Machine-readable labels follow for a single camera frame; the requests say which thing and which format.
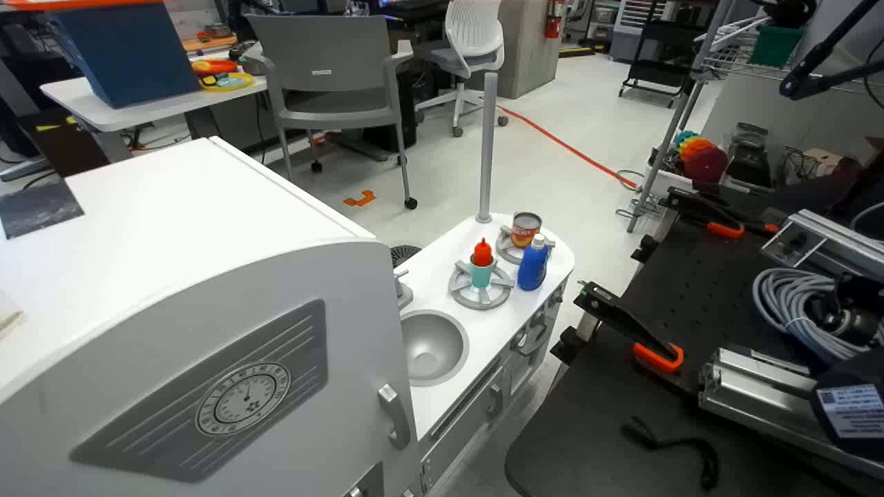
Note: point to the blue bottle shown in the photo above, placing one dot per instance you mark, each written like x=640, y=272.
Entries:
x=531, y=266

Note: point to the orange floor scrap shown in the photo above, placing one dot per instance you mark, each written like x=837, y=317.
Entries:
x=361, y=197

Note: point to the black wheeled cart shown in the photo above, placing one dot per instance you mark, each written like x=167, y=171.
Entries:
x=663, y=44

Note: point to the orange labelled tin can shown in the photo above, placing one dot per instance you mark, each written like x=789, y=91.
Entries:
x=525, y=229

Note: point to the grey office chair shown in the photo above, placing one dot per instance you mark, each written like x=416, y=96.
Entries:
x=322, y=65

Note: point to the orange and yellow toys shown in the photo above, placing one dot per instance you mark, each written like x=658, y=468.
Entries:
x=220, y=72

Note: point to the grey upright pole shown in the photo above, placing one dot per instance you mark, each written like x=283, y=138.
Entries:
x=486, y=147

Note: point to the dark glass jar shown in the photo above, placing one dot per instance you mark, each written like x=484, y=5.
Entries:
x=749, y=156

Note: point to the white toy kitchen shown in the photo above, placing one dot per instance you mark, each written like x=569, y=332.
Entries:
x=184, y=229

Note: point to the red fire extinguisher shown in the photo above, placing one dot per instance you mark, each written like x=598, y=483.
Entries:
x=551, y=20

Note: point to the grey cabinet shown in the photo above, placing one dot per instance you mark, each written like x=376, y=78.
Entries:
x=525, y=44

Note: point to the long black orange clamp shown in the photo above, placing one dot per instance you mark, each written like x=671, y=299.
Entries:
x=624, y=320

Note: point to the grey toy sink bowl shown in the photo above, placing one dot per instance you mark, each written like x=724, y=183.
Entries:
x=431, y=348

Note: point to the black device with label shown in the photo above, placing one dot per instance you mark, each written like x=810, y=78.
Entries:
x=851, y=403

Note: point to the black hook tool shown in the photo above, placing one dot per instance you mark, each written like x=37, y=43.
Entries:
x=687, y=446

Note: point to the short black orange clamp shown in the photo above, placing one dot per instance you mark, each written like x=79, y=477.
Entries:
x=705, y=212

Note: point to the aluminium extrusion bar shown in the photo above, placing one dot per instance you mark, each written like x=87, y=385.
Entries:
x=819, y=234

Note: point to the green box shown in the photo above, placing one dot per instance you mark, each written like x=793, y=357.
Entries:
x=775, y=44

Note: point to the teal bottle with red cap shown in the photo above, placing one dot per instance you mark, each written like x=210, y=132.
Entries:
x=482, y=266

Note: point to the black camera boom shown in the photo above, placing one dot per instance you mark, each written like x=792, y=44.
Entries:
x=810, y=78

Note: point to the metal tripod stand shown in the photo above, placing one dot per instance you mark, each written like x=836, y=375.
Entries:
x=677, y=120

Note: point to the white work table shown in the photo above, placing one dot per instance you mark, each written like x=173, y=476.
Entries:
x=119, y=109

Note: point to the rainbow coloured toy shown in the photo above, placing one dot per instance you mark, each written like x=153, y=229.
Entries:
x=705, y=160

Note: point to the aluminium extrusion rail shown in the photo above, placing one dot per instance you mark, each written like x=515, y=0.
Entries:
x=764, y=389

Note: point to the blue box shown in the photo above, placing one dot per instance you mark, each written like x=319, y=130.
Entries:
x=124, y=49

